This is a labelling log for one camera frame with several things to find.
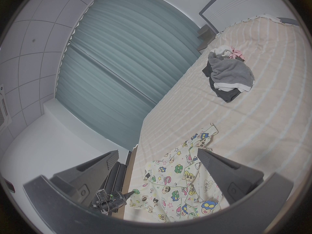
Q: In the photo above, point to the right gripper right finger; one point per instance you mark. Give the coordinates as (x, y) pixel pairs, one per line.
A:
(226, 177)

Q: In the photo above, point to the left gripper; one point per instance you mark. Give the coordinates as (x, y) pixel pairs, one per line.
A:
(118, 198)

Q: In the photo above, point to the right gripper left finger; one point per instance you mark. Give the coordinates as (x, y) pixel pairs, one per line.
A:
(85, 179)

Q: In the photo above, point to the white printed pyjama top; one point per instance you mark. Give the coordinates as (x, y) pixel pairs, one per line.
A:
(170, 184)

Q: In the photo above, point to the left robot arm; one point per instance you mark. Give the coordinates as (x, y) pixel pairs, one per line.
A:
(102, 201)

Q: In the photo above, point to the bed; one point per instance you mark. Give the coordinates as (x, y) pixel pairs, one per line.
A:
(243, 121)

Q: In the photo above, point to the pile of clothes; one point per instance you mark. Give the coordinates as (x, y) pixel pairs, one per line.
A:
(229, 74)

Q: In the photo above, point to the blue-green curtain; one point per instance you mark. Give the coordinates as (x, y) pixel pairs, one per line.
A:
(134, 33)
(97, 101)

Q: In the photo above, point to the white ceiling air vent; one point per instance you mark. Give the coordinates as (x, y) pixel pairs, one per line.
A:
(4, 111)

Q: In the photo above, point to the grey bedside table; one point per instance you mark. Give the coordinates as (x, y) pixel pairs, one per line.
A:
(206, 36)

